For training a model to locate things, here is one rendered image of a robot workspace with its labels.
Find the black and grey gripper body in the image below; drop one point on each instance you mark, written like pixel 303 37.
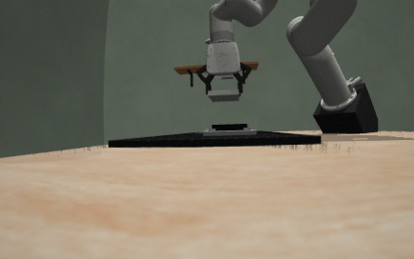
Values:
pixel 223 58

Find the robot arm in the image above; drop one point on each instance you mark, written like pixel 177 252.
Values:
pixel 308 35

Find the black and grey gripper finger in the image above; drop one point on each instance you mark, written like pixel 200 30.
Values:
pixel 242 78
pixel 205 80

